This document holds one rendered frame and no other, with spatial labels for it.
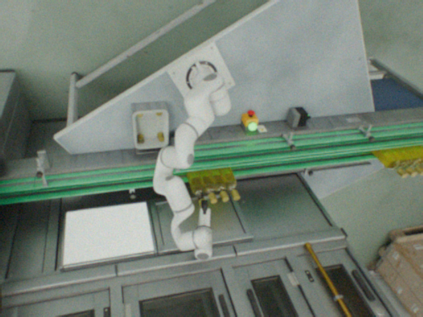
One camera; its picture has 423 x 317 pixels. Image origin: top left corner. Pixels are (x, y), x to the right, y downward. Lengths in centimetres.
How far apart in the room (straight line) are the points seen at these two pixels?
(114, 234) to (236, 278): 61
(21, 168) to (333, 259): 158
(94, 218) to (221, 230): 64
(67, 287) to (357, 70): 180
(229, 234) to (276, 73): 85
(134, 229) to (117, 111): 59
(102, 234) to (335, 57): 148
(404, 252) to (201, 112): 430
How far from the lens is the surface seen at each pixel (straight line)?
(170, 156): 133
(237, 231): 177
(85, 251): 171
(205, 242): 143
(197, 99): 133
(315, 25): 190
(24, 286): 169
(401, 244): 539
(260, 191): 205
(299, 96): 205
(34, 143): 244
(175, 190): 131
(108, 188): 184
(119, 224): 178
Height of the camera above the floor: 228
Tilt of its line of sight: 47 degrees down
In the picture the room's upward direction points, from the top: 161 degrees clockwise
